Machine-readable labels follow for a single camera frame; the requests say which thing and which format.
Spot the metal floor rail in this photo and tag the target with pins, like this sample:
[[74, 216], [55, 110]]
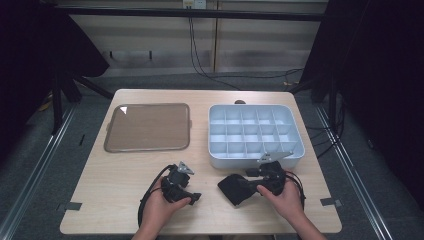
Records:
[[36, 170], [353, 173]]

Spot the person's right hand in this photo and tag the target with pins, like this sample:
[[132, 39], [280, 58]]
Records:
[[288, 203]]

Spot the black cloth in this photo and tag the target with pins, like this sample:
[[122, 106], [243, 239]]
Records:
[[236, 190]]

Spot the black metal stand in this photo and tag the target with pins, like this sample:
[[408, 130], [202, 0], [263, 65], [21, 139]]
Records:
[[57, 106]]

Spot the dark round table grommet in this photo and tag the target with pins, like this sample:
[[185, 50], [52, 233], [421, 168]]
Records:
[[239, 102]]

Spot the black curtain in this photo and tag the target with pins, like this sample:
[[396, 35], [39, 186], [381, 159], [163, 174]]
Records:
[[383, 83], [30, 50]]

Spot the white divided storage box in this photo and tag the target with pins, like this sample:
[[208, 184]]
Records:
[[233, 133]]

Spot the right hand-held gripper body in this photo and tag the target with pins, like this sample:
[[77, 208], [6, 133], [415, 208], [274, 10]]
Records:
[[275, 176]]

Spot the translucent brown box lid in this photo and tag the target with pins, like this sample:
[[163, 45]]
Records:
[[146, 128]]

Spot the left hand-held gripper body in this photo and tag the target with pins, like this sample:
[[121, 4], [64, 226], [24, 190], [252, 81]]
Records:
[[175, 186]]

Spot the white wall socket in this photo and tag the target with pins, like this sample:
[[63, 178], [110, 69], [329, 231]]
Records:
[[195, 4]]

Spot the grey tape piece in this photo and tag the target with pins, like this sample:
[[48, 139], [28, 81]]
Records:
[[73, 206], [330, 201]]

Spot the black horizontal metal bar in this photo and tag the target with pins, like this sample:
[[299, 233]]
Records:
[[133, 12]]

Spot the person's left hand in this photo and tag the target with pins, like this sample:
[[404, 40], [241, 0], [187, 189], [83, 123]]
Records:
[[156, 210]]

